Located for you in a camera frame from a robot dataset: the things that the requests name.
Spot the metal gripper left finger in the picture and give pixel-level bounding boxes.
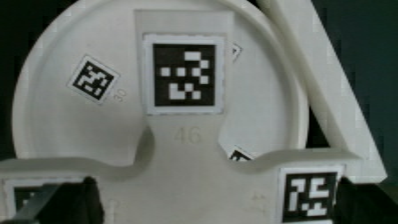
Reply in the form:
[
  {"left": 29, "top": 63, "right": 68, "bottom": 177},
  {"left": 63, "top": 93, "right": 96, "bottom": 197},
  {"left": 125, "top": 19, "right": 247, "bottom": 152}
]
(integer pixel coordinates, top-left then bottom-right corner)
[{"left": 7, "top": 177, "right": 105, "bottom": 224}]

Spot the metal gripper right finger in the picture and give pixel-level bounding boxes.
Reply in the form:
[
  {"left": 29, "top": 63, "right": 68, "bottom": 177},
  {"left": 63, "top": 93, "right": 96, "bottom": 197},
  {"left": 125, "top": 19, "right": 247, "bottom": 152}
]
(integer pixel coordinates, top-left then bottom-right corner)
[{"left": 333, "top": 178, "right": 398, "bottom": 224}]

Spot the white cross-shaped table base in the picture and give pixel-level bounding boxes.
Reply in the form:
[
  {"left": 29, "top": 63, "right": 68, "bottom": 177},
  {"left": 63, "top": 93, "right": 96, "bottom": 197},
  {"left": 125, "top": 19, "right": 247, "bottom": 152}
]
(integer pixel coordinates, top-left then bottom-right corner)
[{"left": 0, "top": 9, "right": 365, "bottom": 224}]

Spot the white round table top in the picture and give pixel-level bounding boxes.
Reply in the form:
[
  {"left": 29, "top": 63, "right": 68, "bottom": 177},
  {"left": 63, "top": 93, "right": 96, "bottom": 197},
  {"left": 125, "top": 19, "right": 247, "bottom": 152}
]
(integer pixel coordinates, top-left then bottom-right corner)
[{"left": 13, "top": 0, "right": 309, "bottom": 166}]

